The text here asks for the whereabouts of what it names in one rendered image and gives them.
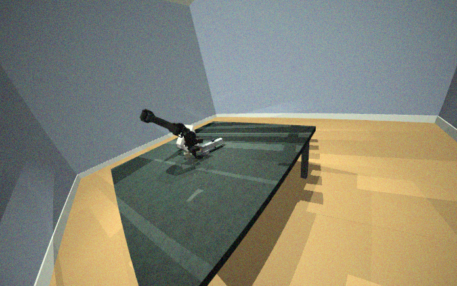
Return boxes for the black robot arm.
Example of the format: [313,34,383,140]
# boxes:
[139,109,203,145]

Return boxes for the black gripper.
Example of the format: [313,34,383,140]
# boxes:
[184,139,200,157]

